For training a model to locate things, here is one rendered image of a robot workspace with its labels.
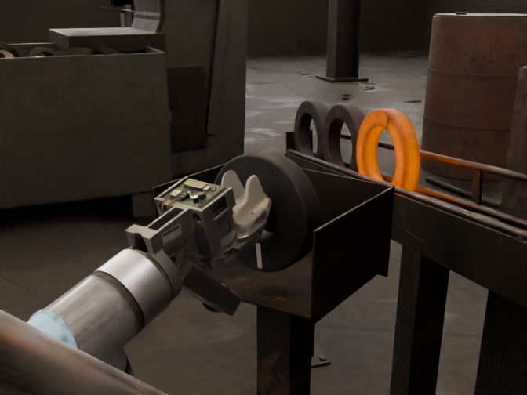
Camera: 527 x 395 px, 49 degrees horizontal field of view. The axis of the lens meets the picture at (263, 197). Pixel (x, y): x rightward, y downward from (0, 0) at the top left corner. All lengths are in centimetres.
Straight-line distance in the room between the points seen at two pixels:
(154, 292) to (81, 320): 7
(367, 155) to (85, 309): 75
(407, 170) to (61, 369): 79
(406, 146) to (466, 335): 97
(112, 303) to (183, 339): 125
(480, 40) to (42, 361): 309
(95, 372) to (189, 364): 131
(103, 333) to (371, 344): 132
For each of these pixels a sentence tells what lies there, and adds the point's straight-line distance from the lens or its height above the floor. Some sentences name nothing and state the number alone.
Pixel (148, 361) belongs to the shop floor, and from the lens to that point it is 172.
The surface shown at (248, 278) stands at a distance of 81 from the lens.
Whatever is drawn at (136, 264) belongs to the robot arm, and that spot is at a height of 72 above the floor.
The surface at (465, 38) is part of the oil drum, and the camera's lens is 332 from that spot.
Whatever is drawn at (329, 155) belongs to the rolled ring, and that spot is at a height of 63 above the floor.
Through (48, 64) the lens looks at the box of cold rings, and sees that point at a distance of 258.
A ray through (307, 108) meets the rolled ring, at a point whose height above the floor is 71.
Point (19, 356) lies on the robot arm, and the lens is 34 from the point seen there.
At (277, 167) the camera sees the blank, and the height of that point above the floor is 77.
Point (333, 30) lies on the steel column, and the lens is 735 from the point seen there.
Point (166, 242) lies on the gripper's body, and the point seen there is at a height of 73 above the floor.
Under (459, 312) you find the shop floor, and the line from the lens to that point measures 203.
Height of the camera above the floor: 96
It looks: 19 degrees down
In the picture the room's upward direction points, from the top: straight up
